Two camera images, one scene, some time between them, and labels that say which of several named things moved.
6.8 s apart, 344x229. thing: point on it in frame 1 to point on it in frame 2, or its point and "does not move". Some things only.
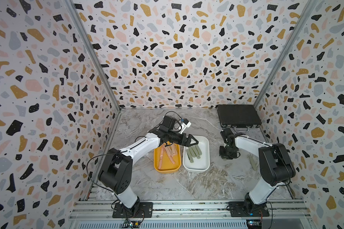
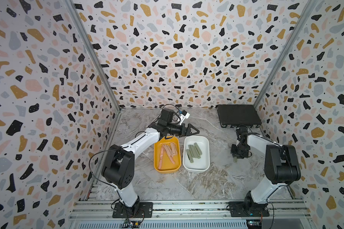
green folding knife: x=196 y=151 does not move
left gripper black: x=182 y=142 to x=182 y=127
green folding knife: x=199 y=150 does not move
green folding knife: x=192 y=151 does not move
